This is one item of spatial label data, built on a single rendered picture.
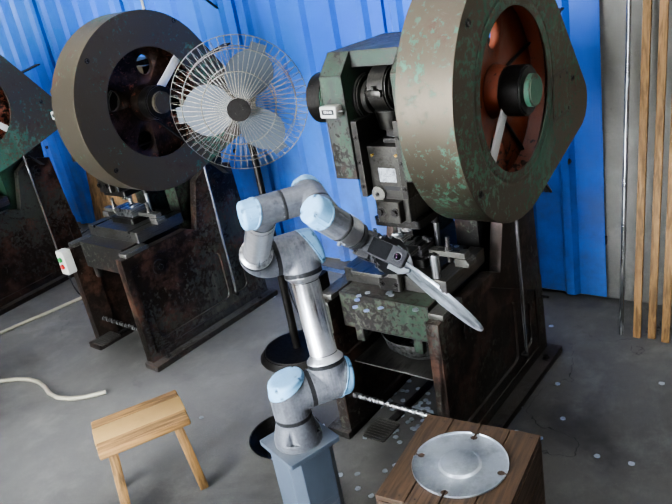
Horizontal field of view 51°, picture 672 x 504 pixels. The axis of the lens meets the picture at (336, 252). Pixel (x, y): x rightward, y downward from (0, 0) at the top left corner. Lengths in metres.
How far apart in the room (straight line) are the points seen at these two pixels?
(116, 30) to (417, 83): 1.72
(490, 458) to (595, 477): 0.57
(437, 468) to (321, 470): 0.36
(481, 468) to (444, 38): 1.23
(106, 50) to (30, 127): 1.88
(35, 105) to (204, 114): 2.21
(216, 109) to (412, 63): 1.29
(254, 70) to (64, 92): 0.82
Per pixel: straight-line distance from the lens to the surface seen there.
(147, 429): 2.76
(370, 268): 2.47
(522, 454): 2.25
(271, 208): 1.66
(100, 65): 3.27
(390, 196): 2.53
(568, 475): 2.71
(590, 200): 3.57
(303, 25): 4.11
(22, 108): 5.06
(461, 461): 2.23
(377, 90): 2.41
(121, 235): 3.80
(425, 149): 1.99
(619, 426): 2.94
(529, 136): 2.53
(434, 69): 1.95
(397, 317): 2.54
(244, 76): 3.02
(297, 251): 2.02
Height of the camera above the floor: 1.80
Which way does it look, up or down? 23 degrees down
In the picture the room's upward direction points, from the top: 11 degrees counter-clockwise
